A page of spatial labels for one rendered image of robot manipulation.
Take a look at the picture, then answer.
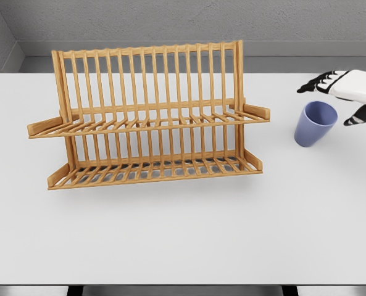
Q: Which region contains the wooden two-tier dish rack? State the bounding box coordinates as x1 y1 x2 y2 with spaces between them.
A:
27 39 272 191

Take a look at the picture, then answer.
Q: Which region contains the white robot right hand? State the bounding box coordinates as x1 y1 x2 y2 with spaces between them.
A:
296 69 366 127

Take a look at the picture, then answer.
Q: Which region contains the blue plastic cup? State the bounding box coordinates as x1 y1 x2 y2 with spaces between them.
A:
294 101 338 148

